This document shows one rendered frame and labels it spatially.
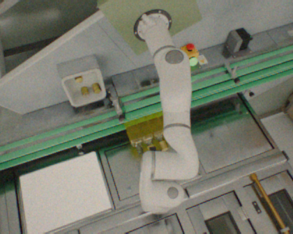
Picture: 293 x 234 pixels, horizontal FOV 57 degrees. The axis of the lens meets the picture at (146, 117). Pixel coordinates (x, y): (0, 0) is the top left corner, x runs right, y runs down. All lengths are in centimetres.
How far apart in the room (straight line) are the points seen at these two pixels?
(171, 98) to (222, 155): 83
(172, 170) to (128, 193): 61
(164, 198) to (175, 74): 38
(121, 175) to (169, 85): 75
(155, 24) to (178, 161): 51
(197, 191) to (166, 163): 63
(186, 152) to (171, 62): 28
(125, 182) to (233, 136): 66
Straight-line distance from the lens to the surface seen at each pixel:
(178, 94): 78
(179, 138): 80
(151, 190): 89
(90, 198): 143
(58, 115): 143
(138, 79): 136
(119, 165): 146
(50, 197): 148
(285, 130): 543
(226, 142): 159
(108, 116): 139
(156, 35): 102
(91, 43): 121
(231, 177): 149
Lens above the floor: 161
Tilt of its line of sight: 28 degrees down
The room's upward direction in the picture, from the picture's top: 157 degrees clockwise
